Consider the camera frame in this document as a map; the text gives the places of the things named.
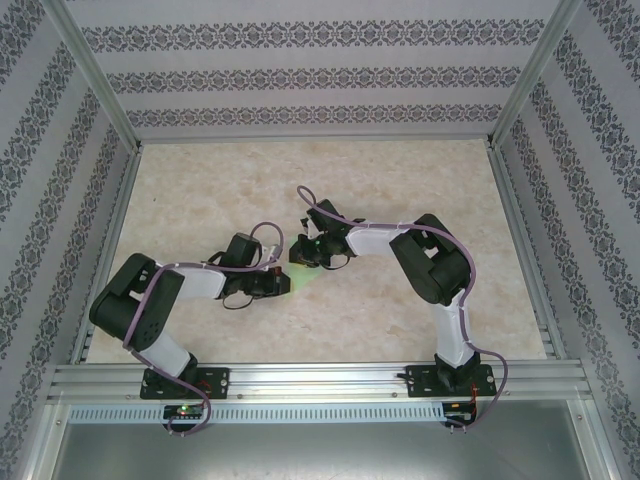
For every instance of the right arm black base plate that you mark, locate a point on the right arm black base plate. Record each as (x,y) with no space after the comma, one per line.
(420,380)

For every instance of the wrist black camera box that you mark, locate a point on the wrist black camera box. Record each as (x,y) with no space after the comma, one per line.
(324,216)
(241,250)

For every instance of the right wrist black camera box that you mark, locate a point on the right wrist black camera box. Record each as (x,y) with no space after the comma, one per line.
(324,216)

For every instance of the aluminium mounting rail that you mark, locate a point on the aluminium mounting rail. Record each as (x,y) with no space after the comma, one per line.
(320,380)

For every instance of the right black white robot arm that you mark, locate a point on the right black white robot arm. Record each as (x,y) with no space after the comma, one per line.
(370,240)

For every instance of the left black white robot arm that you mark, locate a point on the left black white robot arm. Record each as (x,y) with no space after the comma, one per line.
(200,285)

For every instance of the green paper sheet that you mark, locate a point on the green paper sheet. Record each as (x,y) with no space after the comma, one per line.
(305,280)

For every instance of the black board with orange label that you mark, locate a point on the black board with orange label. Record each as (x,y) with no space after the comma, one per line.
(457,407)

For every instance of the aluminium frame post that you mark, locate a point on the aluminium frame post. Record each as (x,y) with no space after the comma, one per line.
(531,75)
(95,75)

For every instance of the grey metal shelf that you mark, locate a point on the grey metal shelf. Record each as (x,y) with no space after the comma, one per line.
(320,452)

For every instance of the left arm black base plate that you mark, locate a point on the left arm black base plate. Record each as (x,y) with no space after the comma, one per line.
(217,380)

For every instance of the thin aluminium wall rail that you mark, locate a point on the thin aluminium wall rail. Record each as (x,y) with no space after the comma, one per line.
(315,137)

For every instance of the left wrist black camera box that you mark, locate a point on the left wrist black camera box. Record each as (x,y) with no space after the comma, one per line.
(241,250)

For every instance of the black board with green light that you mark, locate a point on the black board with green light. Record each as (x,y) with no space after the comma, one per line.
(175,412)

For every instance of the aluminium side rail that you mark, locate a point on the aluminium side rail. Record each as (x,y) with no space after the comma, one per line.
(525,250)
(107,250)

